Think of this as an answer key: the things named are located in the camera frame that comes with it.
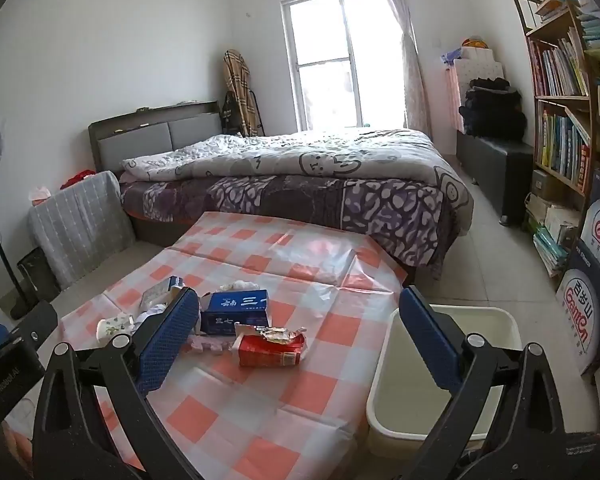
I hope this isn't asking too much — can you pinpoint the white pink stepped cabinet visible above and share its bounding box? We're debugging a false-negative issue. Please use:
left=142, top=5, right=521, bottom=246
left=442, top=45, right=506, bottom=133

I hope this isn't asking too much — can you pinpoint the row of colourful books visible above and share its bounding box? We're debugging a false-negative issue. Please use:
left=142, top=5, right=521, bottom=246
left=537, top=110, right=592, bottom=186

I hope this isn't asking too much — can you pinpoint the black hanging bag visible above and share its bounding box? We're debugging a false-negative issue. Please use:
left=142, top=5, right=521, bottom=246
left=220, top=91, right=241, bottom=133

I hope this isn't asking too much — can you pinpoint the plaid hanging garment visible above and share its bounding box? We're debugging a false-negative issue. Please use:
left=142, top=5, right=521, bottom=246
left=223, top=49, right=266, bottom=137

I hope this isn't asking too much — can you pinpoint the leaf print paper cup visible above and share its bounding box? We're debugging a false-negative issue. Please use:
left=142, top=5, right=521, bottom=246
left=96, top=312, right=136, bottom=347

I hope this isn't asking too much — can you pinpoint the grey cartoon print quilt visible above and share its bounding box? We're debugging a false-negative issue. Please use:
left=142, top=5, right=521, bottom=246
left=119, top=127, right=473, bottom=221

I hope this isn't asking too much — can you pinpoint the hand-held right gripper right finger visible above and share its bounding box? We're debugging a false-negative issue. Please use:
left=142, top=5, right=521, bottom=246
left=399, top=285, right=576, bottom=480

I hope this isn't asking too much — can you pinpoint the black leather bench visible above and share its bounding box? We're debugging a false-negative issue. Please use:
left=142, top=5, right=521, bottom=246
left=455, top=130, right=533, bottom=226

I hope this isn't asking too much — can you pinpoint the grey upholstered bed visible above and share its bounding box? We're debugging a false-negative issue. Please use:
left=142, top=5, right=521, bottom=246
left=88, top=100, right=476, bottom=281

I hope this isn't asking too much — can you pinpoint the red packet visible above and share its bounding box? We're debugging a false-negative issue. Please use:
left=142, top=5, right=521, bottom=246
left=235, top=324, right=307, bottom=367

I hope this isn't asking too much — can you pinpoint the pile of dark clothes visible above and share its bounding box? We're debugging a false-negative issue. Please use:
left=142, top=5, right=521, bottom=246
left=459, top=77, right=527, bottom=141

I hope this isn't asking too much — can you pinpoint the white plastic bin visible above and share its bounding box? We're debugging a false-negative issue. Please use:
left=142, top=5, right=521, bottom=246
left=366, top=305, right=523, bottom=453

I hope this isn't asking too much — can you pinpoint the row of tall books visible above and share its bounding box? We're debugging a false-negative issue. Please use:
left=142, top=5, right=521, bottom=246
left=527, top=27, right=590, bottom=98

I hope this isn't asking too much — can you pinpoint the pale pink curtain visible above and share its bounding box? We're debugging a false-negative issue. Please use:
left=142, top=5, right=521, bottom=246
left=382, top=0, right=433, bottom=136

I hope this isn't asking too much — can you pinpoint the red cloth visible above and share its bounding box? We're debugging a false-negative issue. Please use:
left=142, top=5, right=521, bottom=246
left=60, top=170, right=98, bottom=190

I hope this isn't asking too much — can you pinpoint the small blue white carton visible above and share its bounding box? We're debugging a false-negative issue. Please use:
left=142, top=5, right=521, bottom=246
left=140, top=276, right=186, bottom=311

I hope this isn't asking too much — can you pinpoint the blue cardboard box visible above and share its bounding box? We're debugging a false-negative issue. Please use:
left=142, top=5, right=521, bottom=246
left=200, top=289, right=271, bottom=336

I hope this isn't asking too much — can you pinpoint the stack of books on floor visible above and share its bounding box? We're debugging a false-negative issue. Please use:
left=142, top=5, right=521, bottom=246
left=525, top=195, right=581, bottom=277

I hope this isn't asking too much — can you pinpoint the white framed window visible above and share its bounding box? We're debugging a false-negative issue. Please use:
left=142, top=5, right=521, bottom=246
left=280, top=0, right=406, bottom=133

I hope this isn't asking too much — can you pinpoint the purple patterned bedsheet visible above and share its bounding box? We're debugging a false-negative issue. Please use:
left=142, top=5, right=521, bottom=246
left=120, top=174, right=456, bottom=267

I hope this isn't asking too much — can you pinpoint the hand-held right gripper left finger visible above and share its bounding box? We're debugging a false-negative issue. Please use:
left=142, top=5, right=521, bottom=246
left=30, top=285, right=206, bottom=480

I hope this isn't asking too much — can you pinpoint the small black bin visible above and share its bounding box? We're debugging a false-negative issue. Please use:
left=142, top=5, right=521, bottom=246
left=17, top=247, right=61, bottom=306

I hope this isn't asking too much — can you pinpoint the pink checked tablecloth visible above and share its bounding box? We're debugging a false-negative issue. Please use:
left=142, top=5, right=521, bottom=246
left=5, top=211, right=411, bottom=480

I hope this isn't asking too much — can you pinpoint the wooden bookshelf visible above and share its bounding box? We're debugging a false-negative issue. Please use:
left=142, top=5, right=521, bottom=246
left=511, top=0, right=600, bottom=196

